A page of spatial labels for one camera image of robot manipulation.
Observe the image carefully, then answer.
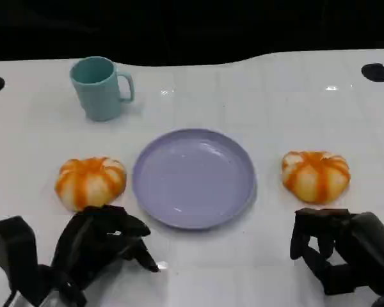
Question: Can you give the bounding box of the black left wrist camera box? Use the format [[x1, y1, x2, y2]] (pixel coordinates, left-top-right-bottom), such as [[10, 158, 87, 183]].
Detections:
[[0, 216, 41, 290]]

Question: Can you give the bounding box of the pale green mug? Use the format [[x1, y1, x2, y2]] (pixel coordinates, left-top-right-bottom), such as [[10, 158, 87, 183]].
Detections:
[[69, 56, 136, 122]]

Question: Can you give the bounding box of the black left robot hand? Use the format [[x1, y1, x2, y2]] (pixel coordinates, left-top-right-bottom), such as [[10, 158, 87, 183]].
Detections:
[[50, 205, 161, 294]]

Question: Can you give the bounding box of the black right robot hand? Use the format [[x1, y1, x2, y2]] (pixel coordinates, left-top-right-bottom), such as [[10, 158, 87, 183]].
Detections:
[[289, 207, 384, 295]]

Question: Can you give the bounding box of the lilac plate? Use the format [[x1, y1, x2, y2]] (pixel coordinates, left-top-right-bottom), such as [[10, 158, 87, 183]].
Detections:
[[132, 128, 257, 231]]

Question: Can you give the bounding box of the orange and white bread roll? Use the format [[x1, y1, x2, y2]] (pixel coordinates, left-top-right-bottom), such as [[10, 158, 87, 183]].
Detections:
[[54, 156, 127, 212], [281, 150, 351, 206]]

